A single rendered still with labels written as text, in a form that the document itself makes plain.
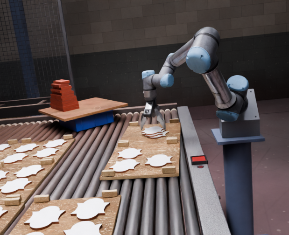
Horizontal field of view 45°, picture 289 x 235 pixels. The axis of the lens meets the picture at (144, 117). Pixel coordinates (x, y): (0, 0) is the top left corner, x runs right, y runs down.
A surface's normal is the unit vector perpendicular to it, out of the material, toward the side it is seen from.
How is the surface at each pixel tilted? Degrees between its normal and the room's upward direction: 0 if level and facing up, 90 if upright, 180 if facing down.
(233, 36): 90
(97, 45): 90
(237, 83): 38
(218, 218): 0
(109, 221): 0
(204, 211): 0
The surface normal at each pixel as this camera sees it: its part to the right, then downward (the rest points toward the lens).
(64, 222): -0.11, -0.96
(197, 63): -0.47, 0.73
